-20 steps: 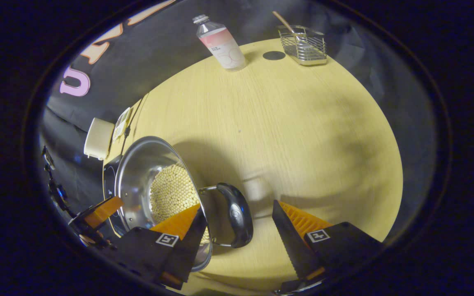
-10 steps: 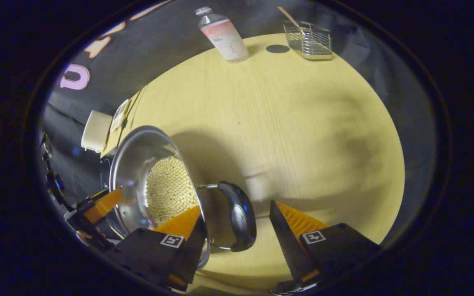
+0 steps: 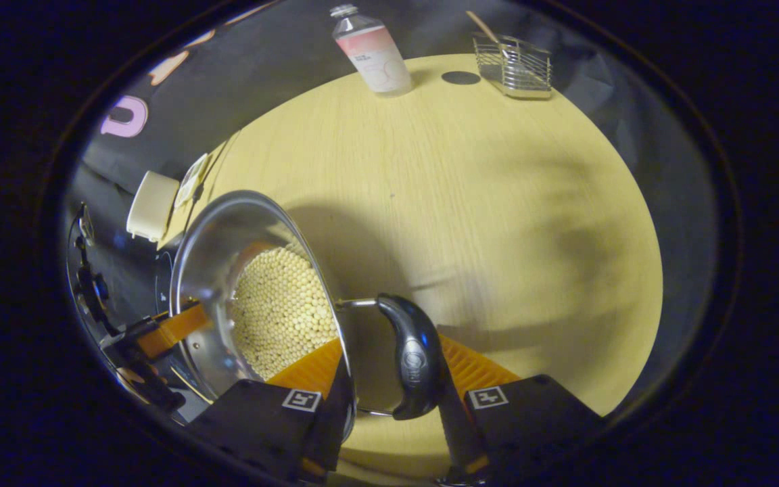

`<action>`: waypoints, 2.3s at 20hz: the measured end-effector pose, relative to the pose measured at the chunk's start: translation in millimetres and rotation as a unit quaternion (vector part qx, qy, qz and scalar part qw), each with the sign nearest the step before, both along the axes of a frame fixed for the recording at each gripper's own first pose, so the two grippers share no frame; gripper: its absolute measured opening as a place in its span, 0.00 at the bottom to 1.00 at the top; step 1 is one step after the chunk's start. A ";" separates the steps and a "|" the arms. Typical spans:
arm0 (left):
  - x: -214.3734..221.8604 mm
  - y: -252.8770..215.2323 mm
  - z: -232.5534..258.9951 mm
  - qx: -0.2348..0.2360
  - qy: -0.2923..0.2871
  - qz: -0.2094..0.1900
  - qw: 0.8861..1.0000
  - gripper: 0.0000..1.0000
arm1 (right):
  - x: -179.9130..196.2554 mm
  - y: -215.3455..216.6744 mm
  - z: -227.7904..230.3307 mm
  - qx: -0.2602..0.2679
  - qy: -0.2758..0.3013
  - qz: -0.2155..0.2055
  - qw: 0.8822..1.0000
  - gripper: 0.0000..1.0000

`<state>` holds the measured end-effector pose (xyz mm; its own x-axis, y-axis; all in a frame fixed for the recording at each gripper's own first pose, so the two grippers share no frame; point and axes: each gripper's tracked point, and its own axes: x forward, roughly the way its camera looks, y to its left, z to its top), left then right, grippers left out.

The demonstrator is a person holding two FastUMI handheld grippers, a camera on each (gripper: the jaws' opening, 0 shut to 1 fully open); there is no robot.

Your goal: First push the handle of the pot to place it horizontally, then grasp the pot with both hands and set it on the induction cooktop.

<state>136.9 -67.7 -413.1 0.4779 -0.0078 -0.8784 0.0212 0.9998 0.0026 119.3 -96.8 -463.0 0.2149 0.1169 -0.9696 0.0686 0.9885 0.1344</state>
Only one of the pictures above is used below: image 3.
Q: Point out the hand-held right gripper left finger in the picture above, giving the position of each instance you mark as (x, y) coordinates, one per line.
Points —
(261, 419)

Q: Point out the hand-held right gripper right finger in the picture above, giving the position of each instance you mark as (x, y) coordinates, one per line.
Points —
(531, 419)

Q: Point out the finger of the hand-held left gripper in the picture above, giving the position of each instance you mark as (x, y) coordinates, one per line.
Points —
(153, 392)
(166, 328)

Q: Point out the pile of yellow soybeans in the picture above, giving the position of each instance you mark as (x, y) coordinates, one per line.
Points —
(281, 311)

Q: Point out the clear bottle with pink label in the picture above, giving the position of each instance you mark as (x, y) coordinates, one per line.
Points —
(376, 54)

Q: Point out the white toaster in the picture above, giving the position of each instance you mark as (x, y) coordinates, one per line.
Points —
(151, 206)

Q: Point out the black induction cooktop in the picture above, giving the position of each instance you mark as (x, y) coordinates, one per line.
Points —
(163, 284)

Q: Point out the small black round cap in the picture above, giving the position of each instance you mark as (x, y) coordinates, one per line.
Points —
(460, 78)

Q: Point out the wooden stick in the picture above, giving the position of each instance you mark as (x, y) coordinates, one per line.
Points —
(484, 28)

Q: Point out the black backdrop cloth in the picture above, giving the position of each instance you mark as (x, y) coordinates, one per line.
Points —
(281, 61)

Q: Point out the white divided dish of beans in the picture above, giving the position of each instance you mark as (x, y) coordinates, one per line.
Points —
(192, 181)

